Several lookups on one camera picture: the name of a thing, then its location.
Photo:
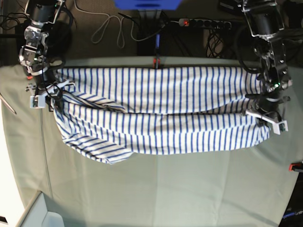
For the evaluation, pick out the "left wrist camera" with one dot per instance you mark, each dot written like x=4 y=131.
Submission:
x=279 y=127

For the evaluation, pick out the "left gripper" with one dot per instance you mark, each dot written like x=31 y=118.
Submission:
x=267 y=108

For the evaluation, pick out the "white power strip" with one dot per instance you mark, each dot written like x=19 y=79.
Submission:
x=205 y=23

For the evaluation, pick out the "blue white striped t-shirt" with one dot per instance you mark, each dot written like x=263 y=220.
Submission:
x=109 y=114

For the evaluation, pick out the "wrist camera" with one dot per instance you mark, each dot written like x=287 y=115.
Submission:
x=279 y=127
x=37 y=102

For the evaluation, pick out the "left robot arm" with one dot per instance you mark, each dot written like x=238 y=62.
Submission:
x=265 y=24

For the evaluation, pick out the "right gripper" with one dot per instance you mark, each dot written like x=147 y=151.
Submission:
x=52 y=92

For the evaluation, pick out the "white box corner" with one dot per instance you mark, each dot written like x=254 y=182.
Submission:
x=36 y=214

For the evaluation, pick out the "red clamp table centre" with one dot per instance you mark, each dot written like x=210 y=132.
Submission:
x=156 y=62

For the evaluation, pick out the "green table cloth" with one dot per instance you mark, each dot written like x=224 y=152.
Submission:
x=241 y=188

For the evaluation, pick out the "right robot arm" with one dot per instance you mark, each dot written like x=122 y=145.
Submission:
x=46 y=38

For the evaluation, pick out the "orange black clamp right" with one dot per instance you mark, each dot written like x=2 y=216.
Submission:
x=296 y=167

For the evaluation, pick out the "black round base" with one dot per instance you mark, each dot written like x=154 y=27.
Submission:
x=59 y=40

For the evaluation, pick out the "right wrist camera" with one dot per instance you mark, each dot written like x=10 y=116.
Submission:
x=37 y=102

